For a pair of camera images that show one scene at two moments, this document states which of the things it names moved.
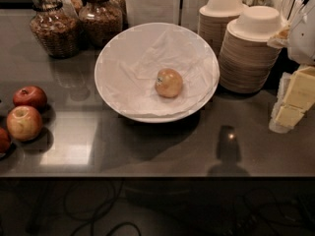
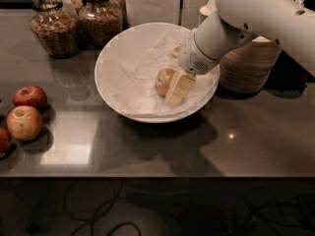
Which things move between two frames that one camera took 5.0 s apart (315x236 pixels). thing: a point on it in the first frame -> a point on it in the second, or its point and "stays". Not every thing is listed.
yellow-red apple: x=168 y=83 stays
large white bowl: x=157 y=72 stays
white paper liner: x=129 y=63 stays
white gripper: x=304 y=40 -> x=193 y=57
